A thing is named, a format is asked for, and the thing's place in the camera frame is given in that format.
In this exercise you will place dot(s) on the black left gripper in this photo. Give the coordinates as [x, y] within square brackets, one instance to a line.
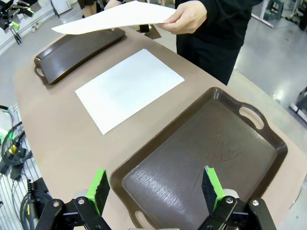
[6, 16]

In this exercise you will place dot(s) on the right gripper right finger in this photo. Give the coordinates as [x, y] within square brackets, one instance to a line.
[213, 191]

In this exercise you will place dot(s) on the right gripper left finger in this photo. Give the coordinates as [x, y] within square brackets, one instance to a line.
[94, 191]

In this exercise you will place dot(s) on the white A4 paper sheet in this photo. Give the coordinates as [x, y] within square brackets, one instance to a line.
[115, 19]

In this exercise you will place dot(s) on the person's left forearm black sleeve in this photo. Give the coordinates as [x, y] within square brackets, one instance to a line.
[216, 7]

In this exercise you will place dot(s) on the person's right hand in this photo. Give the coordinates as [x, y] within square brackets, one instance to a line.
[114, 3]

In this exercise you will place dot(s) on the person's left hand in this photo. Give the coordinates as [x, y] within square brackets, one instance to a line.
[187, 19]

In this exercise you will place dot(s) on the brown plastic serving tray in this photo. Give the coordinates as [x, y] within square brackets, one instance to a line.
[72, 57]
[192, 143]

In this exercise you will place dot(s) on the black power adapter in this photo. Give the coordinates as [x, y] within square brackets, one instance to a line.
[40, 189]

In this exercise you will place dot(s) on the white A4 paper stack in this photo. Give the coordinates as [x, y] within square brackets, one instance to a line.
[129, 91]

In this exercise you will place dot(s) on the person in black sweater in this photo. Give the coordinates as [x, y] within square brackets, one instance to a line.
[211, 48]

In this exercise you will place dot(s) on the dark folding step stool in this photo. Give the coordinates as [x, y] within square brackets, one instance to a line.
[272, 9]

